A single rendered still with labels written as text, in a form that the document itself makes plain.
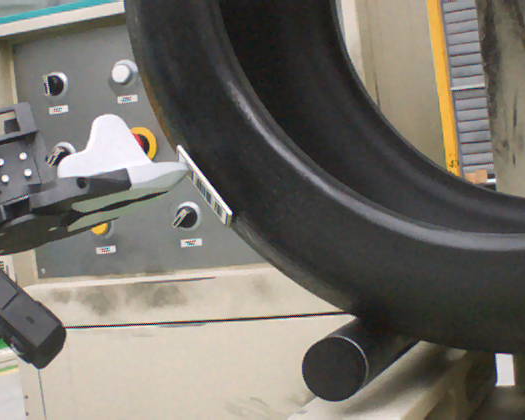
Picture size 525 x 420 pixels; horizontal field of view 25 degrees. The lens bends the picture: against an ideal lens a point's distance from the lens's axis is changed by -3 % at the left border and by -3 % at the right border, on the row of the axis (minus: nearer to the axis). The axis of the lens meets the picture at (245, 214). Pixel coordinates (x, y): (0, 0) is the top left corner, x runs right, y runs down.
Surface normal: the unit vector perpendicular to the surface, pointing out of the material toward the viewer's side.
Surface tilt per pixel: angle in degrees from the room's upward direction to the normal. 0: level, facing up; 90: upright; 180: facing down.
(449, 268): 100
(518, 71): 90
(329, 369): 90
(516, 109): 90
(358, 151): 84
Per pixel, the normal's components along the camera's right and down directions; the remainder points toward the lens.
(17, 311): 0.22, -0.34
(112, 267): -0.37, 0.09
